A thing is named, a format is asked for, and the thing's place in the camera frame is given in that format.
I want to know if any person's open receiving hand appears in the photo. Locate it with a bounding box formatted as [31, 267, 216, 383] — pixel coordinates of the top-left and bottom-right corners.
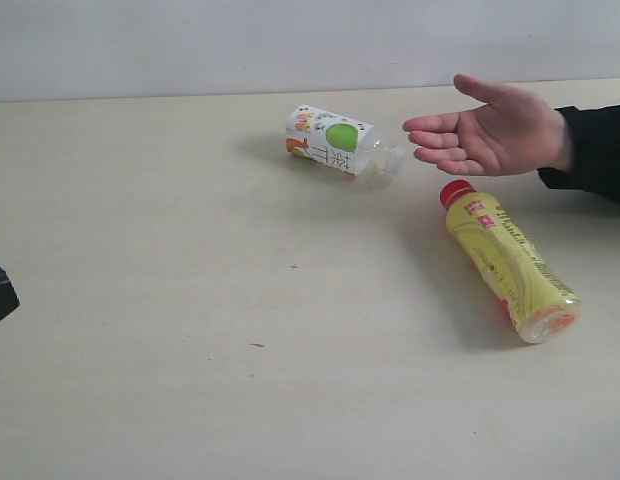
[403, 74, 572, 176]

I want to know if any tea bottle with apple label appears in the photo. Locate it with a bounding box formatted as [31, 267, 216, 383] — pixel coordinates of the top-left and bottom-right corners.
[284, 104, 408, 190]

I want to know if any yellow bottle with red cap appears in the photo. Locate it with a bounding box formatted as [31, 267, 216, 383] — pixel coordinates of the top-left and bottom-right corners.
[440, 180, 581, 344]

